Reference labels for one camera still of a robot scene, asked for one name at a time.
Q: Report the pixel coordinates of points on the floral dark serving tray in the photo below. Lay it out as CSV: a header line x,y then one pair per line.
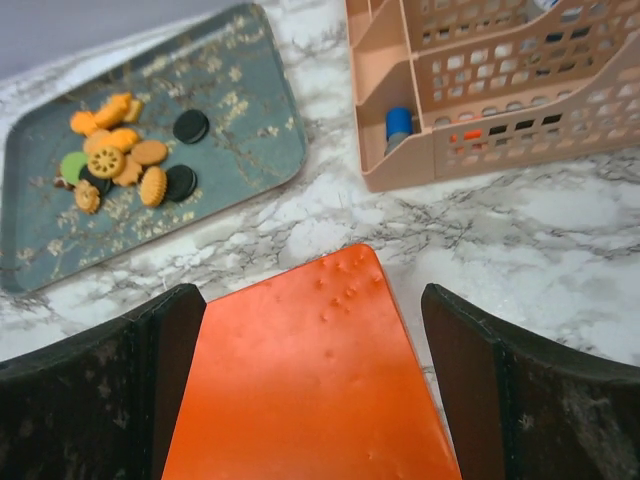
x,y
226,66

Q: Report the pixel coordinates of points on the peach plastic desk organizer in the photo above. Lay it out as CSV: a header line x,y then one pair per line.
x,y
491,85

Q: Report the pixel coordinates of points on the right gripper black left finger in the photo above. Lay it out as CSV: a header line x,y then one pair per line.
x,y
102,404

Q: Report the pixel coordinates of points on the brown star cookie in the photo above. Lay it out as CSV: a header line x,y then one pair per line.
x,y
61,183

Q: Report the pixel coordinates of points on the orange lotus slice cookie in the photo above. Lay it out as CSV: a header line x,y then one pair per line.
x,y
106,162

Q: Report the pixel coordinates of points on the black round cookie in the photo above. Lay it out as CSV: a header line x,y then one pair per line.
x,y
191,126
181,183

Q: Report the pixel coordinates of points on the orange round cracker cookie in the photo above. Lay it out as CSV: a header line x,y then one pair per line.
x,y
153,186

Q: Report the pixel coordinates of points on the green round cookie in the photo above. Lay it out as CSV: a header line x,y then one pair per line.
x,y
71,166

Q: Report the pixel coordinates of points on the blue capped bottle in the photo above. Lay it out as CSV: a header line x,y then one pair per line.
x,y
399,126

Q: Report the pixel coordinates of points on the orange flower cookie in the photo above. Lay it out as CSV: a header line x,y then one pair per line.
x,y
114,111

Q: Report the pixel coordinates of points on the orange metal tin lid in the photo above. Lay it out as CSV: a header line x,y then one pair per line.
x,y
310,374

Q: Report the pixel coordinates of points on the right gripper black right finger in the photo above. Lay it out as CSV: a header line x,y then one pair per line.
x,y
521,406

